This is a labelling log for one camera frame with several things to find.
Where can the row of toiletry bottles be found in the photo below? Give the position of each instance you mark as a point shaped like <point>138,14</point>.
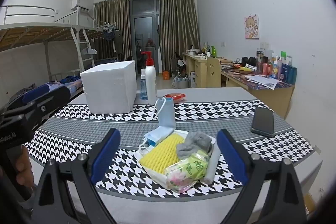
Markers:
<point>290,74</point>

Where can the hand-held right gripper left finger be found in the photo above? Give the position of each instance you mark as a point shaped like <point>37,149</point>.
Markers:
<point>106,155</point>

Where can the brown curtain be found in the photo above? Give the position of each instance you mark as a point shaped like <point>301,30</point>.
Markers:
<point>113,27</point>
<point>178,29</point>

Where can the wooden desk with drawers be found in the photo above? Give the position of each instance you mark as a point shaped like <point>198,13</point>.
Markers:
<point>199,71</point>

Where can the hanging dark clothes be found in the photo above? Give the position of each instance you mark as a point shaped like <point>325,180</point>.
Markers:
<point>110,35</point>

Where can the green floral tissue pack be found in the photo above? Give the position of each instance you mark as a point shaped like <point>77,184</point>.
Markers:
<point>186,169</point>

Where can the white clothes hanger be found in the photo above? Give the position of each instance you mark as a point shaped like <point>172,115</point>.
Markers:
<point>89,50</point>

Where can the orange bag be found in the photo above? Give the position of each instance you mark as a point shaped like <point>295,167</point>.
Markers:
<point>166,75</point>

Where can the red snack packet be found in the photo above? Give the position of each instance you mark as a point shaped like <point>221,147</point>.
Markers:
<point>174,96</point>

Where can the white pump bottle red top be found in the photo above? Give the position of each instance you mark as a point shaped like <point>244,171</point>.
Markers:
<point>151,82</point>

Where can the yellow foam net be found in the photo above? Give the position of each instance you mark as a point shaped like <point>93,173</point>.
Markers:
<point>160,153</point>

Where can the wooden chair with smiley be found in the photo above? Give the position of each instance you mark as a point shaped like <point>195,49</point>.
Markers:
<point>212,71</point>

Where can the glass balcony door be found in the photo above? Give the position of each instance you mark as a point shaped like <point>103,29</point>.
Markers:
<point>143,29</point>

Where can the printed paper sheet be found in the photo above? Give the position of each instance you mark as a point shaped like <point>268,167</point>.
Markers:
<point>262,80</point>

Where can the white bunk bed ladder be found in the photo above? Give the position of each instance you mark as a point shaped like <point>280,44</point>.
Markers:
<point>74,40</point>

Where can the black smartphone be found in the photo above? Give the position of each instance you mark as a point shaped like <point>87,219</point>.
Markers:
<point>262,121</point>

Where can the yellow tube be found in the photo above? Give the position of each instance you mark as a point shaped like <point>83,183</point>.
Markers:
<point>245,69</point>

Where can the wooden desk with printed mat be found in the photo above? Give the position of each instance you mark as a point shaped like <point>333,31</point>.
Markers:
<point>275,100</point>

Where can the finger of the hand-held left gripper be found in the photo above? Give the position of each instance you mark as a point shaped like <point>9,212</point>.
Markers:
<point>50,104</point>
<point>36,96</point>

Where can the clear blue spray bottle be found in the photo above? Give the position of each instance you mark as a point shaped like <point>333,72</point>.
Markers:
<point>143,90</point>

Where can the blue face mask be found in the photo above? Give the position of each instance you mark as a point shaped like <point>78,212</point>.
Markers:
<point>157,138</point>
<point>166,115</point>

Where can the grey patterned quilt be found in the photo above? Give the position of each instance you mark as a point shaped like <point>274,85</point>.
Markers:
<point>26,90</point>

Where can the metal bucket with items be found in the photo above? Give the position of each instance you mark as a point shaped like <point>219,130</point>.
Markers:
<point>181,81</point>

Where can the person's left hand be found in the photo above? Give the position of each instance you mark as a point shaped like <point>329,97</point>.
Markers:
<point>23,169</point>

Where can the white metal bunk bed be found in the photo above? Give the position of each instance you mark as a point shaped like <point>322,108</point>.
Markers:
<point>39,29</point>

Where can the white foam box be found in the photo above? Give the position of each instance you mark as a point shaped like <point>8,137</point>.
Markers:
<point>110,87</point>

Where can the black folding chair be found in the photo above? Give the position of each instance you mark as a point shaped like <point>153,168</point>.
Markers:
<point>129,57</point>
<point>179,61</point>

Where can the grey sock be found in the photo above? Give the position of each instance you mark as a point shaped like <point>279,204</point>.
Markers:
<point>195,142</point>

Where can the white double wall socket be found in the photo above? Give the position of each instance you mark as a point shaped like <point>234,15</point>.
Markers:
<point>265,44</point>

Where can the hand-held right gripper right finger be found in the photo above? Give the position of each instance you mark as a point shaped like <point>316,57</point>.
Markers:
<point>232,158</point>

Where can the blue white carton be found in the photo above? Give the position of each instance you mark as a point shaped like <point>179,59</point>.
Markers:
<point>193,79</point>

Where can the white air conditioner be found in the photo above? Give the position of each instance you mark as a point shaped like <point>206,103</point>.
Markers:
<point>78,3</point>

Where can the blue plaid blanket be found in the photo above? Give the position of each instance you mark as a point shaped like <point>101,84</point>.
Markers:
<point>77,88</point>

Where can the cartoon wall poster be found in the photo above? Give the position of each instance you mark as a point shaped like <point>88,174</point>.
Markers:
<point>252,26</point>

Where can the dark blue clothes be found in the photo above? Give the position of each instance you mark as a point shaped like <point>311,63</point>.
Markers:
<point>70,79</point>

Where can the grey foam tube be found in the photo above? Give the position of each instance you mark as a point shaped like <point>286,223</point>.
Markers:
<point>211,169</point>

